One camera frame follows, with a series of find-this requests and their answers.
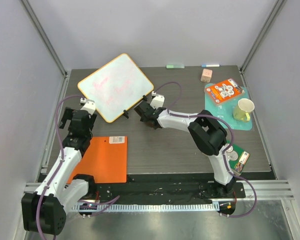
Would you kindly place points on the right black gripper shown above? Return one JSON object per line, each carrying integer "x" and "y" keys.
{"x": 142, "y": 110}

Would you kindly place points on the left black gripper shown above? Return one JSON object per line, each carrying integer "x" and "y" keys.
{"x": 67, "y": 115}

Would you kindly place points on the yellow framed whiteboard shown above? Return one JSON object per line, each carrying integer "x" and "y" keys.
{"x": 116, "y": 87}

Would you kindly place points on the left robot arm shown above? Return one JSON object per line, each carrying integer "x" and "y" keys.
{"x": 45, "y": 210}

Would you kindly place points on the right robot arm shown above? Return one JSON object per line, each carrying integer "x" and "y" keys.
{"x": 208, "y": 134}

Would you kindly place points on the orange plastic board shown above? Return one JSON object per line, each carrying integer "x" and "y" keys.
{"x": 105, "y": 159}

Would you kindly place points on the green marker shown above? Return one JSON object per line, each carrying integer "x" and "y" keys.
{"x": 174, "y": 66}

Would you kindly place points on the pink cube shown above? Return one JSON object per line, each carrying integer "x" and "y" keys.
{"x": 206, "y": 75}

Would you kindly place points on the blue white marker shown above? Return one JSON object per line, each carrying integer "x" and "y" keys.
{"x": 210, "y": 65}

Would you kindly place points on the orange toy box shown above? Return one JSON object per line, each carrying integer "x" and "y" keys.
{"x": 224, "y": 91}

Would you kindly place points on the teal silicone mat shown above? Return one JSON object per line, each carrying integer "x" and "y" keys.
{"x": 225, "y": 111}

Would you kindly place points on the yellow-green paper cup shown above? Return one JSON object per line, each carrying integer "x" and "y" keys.
{"x": 243, "y": 109}

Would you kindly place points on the green packaged book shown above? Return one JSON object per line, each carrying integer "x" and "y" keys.
{"x": 237, "y": 158}

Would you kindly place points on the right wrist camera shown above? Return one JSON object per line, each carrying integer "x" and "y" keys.
{"x": 157, "y": 100}

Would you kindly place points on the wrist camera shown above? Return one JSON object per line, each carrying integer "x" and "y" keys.
{"x": 157, "y": 100}
{"x": 87, "y": 105}

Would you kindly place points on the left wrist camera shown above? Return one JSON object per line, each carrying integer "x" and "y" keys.
{"x": 87, "y": 105}

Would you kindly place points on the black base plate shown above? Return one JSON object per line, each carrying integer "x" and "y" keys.
{"x": 147, "y": 189}

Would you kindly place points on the white slotted cable duct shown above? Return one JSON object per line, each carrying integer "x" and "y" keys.
{"x": 133, "y": 208}

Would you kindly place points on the aluminium frame rail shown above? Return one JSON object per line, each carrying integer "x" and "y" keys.
{"x": 267, "y": 190}

